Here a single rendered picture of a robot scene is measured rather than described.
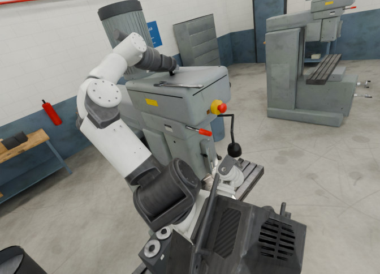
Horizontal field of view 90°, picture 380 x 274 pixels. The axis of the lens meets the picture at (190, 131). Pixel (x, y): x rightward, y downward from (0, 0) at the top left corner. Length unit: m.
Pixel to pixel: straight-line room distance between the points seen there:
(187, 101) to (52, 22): 4.55
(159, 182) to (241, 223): 0.20
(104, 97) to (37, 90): 4.47
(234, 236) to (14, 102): 4.75
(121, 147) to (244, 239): 0.32
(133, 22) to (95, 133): 0.64
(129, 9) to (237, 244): 0.93
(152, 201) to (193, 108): 0.36
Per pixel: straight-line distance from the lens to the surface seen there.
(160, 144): 1.07
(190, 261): 0.53
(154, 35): 6.01
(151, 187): 0.49
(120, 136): 0.47
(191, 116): 0.71
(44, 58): 4.96
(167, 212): 0.48
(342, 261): 2.42
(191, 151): 0.94
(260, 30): 7.91
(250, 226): 0.44
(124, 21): 0.99
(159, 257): 1.18
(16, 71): 4.91
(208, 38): 6.51
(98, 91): 0.50
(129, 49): 0.69
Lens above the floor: 2.09
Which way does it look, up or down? 30 degrees down
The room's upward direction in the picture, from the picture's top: 15 degrees counter-clockwise
